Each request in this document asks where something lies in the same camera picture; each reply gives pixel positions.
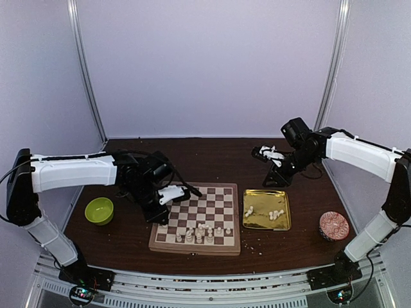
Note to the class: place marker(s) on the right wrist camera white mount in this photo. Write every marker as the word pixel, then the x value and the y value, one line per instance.
pixel 265 154

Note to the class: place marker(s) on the left aluminium corner post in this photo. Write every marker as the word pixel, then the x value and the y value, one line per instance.
pixel 72 7

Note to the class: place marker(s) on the left green circuit board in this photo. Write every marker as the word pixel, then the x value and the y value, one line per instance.
pixel 81 296

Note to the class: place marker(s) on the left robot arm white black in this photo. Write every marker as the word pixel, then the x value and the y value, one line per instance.
pixel 135 173

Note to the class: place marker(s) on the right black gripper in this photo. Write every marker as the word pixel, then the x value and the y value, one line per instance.
pixel 282 179

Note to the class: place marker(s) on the pile of white chess pieces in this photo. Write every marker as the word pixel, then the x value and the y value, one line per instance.
pixel 273 215

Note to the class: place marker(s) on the green circuit board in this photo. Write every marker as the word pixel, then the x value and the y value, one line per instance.
pixel 340 296
pixel 81 296

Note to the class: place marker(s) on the white chess knight piece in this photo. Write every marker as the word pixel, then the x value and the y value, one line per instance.
pixel 201 228

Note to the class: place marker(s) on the right aluminium corner post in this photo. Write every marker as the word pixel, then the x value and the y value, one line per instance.
pixel 334 65

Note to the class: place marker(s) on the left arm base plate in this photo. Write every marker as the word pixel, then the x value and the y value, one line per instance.
pixel 93 278

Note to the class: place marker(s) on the gold metal tray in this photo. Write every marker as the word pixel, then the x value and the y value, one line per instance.
pixel 264 201

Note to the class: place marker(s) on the aluminium corner post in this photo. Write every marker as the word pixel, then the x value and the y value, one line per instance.
pixel 334 65
pixel 72 7

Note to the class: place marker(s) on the red patterned bowl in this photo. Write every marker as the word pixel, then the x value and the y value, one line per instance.
pixel 333 226

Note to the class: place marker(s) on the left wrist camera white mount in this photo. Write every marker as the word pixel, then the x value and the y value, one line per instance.
pixel 173 192

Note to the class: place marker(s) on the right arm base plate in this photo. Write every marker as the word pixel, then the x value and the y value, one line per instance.
pixel 328 276

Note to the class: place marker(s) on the right green circuit board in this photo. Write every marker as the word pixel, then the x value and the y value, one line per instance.
pixel 340 296

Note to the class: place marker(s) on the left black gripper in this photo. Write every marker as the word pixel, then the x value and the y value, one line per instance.
pixel 155 216

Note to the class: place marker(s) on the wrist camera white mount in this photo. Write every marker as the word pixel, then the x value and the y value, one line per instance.
pixel 265 154
pixel 173 192

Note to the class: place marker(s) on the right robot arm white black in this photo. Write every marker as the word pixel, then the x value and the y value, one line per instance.
pixel 390 164

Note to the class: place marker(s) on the green bowl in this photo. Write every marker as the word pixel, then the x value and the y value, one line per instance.
pixel 99 211

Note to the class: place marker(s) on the white chess bishop piece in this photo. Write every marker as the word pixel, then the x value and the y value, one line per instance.
pixel 210 238

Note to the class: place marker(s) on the wooden chessboard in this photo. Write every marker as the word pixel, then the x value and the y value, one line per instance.
pixel 217 207

